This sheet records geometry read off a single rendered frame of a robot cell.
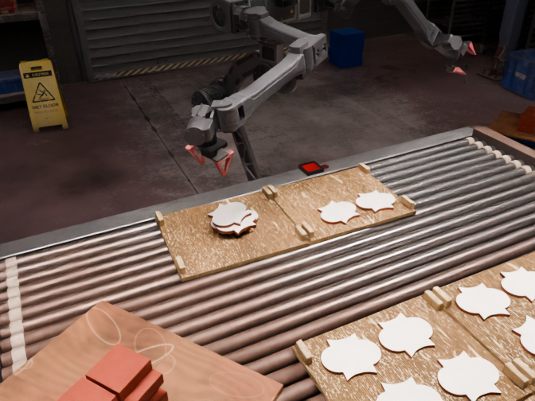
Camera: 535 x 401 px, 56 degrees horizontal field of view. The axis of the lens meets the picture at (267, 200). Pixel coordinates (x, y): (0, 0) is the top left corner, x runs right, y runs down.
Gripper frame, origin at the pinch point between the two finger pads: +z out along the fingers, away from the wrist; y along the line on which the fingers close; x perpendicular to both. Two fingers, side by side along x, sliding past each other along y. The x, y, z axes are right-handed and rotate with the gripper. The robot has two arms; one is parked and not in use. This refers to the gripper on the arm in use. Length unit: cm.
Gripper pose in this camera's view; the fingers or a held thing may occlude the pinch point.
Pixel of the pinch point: (212, 167)
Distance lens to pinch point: 151.4
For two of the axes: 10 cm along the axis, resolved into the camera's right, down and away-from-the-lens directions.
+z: 1.0, 7.6, 6.4
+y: 7.4, 3.7, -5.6
